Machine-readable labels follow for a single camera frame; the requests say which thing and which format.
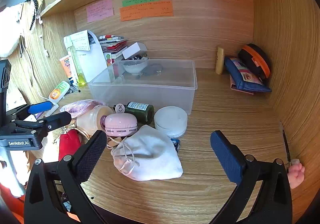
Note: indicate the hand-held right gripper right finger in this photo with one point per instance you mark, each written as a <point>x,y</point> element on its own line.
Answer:
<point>227,156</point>

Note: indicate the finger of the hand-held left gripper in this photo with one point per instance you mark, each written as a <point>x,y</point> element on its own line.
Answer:
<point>57,119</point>
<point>40,107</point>

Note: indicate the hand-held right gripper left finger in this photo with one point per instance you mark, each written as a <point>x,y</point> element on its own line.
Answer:
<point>91,156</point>

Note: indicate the pink ribbed fabric pouch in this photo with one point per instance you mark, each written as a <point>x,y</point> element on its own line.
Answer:
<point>77,109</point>

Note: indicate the red fabric pouch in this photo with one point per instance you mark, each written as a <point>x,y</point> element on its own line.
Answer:
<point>68,144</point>

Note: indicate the pink round hairbrush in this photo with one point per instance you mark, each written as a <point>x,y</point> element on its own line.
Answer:
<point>121,124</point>

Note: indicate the dark green bottle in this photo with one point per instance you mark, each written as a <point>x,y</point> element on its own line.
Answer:
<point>140,111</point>

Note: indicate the white plastic cup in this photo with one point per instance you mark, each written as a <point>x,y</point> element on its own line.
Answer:
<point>170,120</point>

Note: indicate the clear plastic storage box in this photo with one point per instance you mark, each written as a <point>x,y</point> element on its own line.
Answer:
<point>150,94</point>

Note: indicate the wooden desktop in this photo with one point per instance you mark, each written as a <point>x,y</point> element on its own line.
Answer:
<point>212,114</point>

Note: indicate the white pink lip balm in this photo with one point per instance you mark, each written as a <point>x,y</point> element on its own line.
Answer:
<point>52,109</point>

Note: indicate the white tube with orange label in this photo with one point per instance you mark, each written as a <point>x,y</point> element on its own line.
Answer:
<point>58,90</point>

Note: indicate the white printed paper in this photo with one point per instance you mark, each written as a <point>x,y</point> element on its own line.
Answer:
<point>15,99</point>

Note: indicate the beige flat strips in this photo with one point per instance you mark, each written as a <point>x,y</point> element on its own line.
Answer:
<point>115,142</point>

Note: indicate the clear bottle with yellow liquid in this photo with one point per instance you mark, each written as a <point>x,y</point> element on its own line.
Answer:
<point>82,80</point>

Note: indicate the orange sunscreen tube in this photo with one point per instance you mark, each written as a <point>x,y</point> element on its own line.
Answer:
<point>66,66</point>

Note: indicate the white slim tube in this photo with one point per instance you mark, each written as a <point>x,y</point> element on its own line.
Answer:
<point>72,69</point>

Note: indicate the small dark blue box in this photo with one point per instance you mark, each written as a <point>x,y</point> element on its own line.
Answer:
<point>175,144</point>

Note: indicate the thin black stick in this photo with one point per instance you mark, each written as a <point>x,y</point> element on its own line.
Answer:
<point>286,144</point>

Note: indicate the large white paper sheet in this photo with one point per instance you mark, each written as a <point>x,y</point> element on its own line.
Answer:
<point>92,61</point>

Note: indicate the person's orange clothing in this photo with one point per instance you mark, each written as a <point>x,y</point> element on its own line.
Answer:
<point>10,214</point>

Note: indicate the handwritten white paper note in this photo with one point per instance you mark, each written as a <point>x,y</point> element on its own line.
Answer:
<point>80,41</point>

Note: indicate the fruit sticker sheet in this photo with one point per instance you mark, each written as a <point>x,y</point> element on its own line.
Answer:
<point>109,59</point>

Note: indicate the blue patterned pencil pouch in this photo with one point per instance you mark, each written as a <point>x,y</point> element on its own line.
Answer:
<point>242,76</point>

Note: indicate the white hanging cloth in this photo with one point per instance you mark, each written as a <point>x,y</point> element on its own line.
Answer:
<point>10,29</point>

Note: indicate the black beaded headband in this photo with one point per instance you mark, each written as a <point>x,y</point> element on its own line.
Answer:
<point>34,16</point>

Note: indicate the white bowl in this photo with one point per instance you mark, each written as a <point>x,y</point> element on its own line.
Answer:
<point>133,68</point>

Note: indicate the stack of thin books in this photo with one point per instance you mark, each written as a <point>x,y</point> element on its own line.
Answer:
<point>112,44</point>

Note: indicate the beige tube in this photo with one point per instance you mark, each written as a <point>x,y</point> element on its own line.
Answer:
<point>220,60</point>

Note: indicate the black round case orange zip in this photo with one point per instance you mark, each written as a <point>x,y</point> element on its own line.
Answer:
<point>255,59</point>

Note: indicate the white rectangular box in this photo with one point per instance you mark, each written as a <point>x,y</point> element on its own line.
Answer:
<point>133,50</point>

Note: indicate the dark metal trinkets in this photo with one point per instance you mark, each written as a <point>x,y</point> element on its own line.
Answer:
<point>140,58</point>

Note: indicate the grey cloth item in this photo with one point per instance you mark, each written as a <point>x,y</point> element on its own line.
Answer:
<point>152,69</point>

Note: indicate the pink sticky note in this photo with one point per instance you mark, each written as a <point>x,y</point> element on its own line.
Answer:
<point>100,10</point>

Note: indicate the orange sticky note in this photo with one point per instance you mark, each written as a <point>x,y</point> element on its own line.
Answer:
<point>145,11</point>

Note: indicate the green sticky note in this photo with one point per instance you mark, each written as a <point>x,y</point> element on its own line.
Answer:
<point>140,0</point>

